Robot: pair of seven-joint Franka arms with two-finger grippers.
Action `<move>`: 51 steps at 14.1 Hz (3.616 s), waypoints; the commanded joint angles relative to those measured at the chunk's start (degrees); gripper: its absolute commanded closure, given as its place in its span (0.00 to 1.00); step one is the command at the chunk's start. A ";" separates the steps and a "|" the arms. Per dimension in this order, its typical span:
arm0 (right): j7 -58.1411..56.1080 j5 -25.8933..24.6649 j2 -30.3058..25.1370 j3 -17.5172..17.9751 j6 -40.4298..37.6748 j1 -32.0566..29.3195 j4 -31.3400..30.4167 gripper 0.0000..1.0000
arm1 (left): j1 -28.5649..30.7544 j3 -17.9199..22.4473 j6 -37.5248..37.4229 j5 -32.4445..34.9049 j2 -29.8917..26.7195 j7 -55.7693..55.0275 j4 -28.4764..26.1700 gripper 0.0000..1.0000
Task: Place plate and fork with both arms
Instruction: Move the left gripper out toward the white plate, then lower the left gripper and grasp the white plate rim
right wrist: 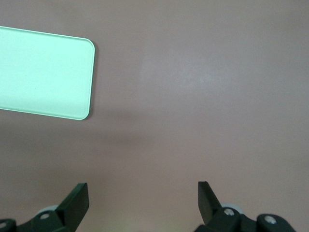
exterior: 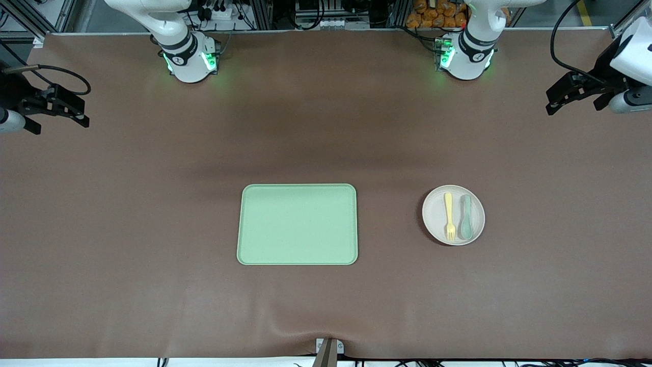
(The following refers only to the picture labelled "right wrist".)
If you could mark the brown table cover cloth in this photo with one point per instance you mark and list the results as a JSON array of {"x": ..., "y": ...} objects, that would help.
[{"x": 193, "y": 96}]

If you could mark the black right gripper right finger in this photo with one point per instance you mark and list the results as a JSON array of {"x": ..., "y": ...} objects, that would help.
[{"x": 210, "y": 207}]

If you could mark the light green rectangular tray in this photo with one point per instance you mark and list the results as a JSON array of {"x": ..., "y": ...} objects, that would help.
[{"x": 43, "y": 77}]

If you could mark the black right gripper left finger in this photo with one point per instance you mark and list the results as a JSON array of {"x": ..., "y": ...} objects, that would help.
[{"x": 72, "y": 207}]

